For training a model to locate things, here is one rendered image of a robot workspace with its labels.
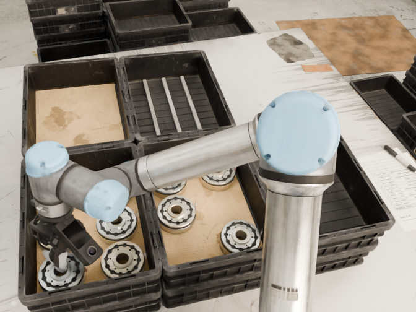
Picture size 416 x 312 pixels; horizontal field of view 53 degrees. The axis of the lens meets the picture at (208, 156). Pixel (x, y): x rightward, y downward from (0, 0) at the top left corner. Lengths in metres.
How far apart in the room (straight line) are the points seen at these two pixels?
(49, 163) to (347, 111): 1.27
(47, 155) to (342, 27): 3.19
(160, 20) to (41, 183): 1.81
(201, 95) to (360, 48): 2.24
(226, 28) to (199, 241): 1.82
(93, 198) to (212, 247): 0.43
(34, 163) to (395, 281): 1.02
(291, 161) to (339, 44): 2.95
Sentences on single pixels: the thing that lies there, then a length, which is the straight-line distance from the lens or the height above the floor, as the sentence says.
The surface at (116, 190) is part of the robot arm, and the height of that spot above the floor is 1.18.
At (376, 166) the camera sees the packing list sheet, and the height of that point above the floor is 0.70.
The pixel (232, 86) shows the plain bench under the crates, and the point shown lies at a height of 0.70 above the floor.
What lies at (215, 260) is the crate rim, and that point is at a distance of 0.99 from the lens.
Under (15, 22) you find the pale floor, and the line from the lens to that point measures 3.54.
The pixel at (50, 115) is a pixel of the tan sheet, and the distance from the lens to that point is 1.44.
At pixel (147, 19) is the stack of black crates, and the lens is 2.52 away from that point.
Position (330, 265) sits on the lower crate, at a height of 0.73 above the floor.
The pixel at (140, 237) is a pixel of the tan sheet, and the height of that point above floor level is 0.83.
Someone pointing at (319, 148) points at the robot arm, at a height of 1.38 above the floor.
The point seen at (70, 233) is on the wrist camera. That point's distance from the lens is 0.93.
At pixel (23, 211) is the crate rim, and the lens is 1.08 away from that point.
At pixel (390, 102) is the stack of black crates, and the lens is 2.66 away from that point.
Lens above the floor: 1.79
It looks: 49 degrees down
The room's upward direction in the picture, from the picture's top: 7 degrees clockwise
